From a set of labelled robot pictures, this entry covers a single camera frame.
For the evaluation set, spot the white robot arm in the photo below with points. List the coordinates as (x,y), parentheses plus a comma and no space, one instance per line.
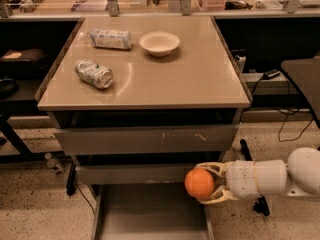
(298,177)

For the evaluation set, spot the middle grey drawer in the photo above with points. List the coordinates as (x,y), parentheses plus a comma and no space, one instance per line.
(133,174)

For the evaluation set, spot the black table leg bar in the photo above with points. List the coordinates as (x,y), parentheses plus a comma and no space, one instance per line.
(260,205)

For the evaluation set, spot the black power adapter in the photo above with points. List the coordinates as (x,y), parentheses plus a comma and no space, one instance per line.
(271,74)

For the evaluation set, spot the clear plastic water bottle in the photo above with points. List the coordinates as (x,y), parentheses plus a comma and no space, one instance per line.
(108,38)

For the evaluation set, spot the grey drawer cabinet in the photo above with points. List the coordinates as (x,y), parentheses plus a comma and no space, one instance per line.
(197,84)

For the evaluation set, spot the small bottle on floor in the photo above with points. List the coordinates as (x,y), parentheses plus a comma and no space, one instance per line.
(54,164)

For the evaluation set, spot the open bottom grey drawer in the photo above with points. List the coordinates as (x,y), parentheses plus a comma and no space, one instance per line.
(149,212)

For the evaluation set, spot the white paper bowl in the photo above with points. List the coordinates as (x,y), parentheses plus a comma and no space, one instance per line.
(159,43)

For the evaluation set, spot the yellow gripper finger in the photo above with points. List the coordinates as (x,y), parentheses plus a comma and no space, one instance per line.
(217,168)
(222,194)

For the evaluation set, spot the crushed silver soda can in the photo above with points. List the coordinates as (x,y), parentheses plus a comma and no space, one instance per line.
(96,75)

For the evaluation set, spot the orange fruit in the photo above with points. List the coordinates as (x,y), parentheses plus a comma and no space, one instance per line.
(199,183)

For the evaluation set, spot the top grey drawer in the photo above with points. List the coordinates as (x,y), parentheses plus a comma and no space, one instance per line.
(144,140)

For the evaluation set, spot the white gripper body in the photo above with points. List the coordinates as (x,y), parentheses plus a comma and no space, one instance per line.
(240,179)

